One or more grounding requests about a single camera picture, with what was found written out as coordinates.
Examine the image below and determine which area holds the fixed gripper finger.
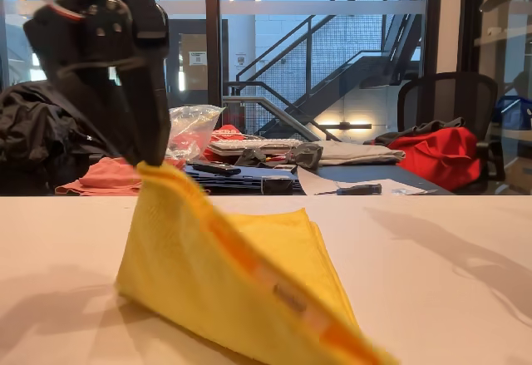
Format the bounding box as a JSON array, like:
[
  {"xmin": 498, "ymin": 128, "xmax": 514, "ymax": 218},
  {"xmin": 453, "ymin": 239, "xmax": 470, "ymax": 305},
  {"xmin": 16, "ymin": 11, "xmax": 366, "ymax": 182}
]
[{"xmin": 118, "ymin": 55, "xmax": 172, "ymax": 167}]

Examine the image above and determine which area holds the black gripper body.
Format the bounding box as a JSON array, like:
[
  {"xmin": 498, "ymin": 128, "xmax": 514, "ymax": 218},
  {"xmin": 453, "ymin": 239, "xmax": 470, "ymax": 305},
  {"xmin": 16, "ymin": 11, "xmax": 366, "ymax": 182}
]
[{"xmin": 22, "ymin": 0, "xmax": 170, "ymax": 71}]

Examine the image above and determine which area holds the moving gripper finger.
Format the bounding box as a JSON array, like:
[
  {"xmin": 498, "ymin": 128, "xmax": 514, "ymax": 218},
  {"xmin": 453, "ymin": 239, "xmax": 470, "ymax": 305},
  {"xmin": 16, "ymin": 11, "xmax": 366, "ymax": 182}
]
[{"xmin": 41, "ymin": 61, "xmax": 140, "ymax": 165}]

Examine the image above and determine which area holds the yellow microfiber towel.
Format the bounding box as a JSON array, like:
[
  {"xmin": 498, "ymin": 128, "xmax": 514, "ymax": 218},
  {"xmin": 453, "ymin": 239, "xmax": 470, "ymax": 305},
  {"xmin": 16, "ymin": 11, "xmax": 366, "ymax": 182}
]
[{"xmin": 115, "ymin": 160, "xmax": 400, "ymax": 365}]

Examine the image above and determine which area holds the clear plastic bag of parts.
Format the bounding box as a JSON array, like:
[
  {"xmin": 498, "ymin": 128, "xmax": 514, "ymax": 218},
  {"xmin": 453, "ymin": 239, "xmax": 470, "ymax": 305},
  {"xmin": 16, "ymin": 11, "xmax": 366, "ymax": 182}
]
[{"xmin": 168, "ymin": 105, "xmax": 225, "ymax": 170}]

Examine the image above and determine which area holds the dark door with paper sign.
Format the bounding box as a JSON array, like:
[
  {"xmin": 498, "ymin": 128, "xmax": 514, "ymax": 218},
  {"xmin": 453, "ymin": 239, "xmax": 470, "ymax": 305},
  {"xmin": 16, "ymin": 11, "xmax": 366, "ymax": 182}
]
[{"xmin": 164, "ymin": 18, "xmax": 229, "ymax": 108}]

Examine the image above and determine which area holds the black jacket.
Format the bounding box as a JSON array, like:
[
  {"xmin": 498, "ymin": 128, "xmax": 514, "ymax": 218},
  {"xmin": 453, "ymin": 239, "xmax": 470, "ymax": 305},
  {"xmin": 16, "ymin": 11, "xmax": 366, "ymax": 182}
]
[{"xmin": 0, "ymin": 81, "xmax": 126, "ymax": 195}]

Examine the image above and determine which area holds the salmon orange shirt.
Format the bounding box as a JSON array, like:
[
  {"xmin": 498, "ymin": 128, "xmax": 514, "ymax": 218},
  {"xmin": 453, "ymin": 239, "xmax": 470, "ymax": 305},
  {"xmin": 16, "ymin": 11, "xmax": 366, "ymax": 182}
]
[{"xmin": 55, "ymin": 155, "xmax": 145, "ymax": 197}]

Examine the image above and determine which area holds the red printed cloth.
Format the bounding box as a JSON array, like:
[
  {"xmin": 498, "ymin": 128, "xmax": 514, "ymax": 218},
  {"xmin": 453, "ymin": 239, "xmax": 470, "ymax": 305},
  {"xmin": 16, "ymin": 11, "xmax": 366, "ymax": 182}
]
[{"xmin": 172, "ymin": 123, "xmax": 246, "ymax": 162}]

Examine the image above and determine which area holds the black keypad phone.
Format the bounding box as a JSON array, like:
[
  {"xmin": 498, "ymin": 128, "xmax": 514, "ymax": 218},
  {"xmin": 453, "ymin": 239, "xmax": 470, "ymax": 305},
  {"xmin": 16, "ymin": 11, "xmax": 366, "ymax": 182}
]
[{"xmin": 191, "ymin": 161, "xmax": 242, "ymax": 176}]

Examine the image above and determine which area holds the white computer keyboard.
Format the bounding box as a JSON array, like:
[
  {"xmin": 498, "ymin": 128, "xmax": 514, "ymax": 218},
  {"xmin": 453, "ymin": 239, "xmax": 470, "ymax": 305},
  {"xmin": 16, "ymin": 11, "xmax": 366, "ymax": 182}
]
[{"xmin": 207, "ymin": 137, "xmax": 303, "ymax": 157}]

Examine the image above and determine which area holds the crumpled black plastic bag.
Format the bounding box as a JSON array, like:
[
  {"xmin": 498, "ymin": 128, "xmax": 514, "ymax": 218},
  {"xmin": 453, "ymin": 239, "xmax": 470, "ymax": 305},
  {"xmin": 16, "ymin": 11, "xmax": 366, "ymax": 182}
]
[
  {"xmin": 234, "ymin": 147, "xmax": 267, "ymax": 169},
  {"xmin": 290, "ymin": 142, "xmax": 324, "ymax": 170}
]

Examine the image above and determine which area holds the blue plastic folder stack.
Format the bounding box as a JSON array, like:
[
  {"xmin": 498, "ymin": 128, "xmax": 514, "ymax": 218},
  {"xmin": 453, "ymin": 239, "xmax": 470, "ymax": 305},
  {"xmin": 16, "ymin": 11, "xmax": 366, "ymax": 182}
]
[{"xmin": 182, "ymin": 163, "xmax": 307, "ymax": 195}]

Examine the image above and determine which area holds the white lined paper sheet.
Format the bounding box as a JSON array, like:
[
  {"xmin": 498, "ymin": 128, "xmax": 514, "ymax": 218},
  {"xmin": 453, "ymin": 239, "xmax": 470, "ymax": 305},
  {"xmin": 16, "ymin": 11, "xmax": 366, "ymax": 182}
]
[{"xmin": 297, "ymin": 167, "xmax": 437, "ymax": 196}]

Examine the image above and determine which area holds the black metal staircase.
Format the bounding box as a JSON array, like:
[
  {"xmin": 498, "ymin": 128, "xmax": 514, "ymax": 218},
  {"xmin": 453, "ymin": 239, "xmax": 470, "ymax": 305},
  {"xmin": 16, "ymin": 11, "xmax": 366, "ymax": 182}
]
[{"xmin": 224, "ymin": 0, "xmax": 429, "ymax": 141}]

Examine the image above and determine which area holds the folded beige cloth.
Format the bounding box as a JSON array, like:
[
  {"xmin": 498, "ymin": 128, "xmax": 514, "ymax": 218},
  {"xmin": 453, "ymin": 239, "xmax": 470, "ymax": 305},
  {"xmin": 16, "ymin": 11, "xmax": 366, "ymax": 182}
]
[{"xmin": 318, "ymin": 140, "xmax": 406, "ymax": 166}]

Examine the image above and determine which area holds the black screwdriver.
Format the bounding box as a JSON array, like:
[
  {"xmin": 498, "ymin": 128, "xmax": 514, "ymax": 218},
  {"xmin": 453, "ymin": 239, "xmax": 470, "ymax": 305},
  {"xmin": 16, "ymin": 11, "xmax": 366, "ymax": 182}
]
[{"xmin": 326, "ymin": 183, "xmax": 382, "ymax": 196}]

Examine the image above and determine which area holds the dark rectangular table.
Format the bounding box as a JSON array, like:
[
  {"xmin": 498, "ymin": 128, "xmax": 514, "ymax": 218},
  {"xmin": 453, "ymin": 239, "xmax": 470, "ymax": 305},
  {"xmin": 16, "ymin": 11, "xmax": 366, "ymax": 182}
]
[{"xmin": 315, "ymin": 164, "xmax": 454, "ymax": 195}]

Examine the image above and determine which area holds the dark grey garment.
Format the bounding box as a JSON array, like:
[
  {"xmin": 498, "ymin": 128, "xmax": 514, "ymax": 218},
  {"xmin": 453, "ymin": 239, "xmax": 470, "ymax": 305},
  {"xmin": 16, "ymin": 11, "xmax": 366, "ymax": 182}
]
[{"xmin": 365, "ymin": 117, "xmax": 466, "ymax": 146}]

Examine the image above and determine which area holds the red fabric bag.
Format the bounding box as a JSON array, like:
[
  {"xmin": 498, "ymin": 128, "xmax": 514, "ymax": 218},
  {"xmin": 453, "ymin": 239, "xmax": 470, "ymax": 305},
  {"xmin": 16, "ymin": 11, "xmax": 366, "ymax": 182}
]
[{"xmin": 386, "ymin": 126, "xmax": 483, "ymax": 191}]

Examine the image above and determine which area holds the black mesh office chair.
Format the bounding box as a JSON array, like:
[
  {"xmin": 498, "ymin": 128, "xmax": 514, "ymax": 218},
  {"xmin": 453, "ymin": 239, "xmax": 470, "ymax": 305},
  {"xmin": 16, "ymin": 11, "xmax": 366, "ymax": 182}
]
[{"xmin": 397, "ymin": 72, "xmax": 506, "ymax": 194}]

